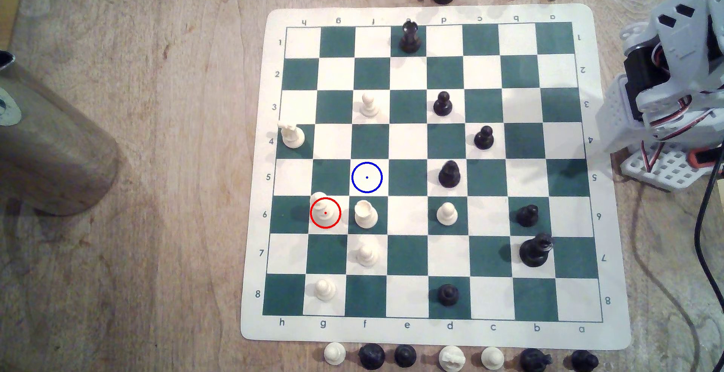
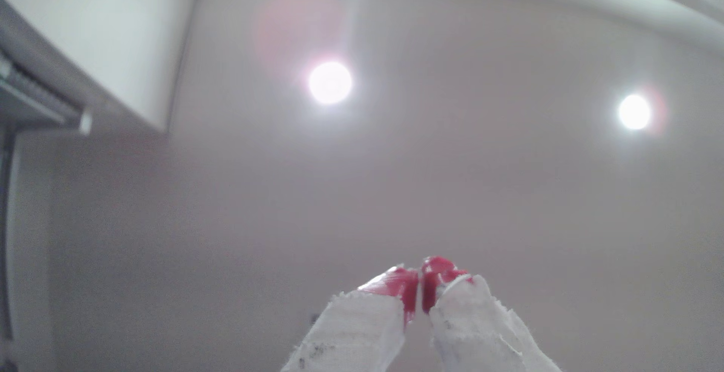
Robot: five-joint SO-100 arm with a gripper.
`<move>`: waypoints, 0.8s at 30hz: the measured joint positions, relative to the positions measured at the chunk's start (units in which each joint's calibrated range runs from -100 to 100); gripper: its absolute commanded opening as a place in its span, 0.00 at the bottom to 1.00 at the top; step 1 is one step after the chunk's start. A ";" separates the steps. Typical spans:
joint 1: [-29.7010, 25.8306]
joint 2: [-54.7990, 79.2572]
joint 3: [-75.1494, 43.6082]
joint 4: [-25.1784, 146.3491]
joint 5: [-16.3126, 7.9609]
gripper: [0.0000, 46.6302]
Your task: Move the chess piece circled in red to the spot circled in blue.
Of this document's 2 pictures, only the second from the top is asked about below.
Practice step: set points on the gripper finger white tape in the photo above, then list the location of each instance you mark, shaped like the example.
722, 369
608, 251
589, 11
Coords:
356, 326
481, 332

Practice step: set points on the round ceiling light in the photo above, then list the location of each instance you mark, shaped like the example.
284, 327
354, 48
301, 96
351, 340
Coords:
330, 82
634, 111

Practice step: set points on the grey curtain rail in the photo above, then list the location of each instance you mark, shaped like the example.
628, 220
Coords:
34, 97

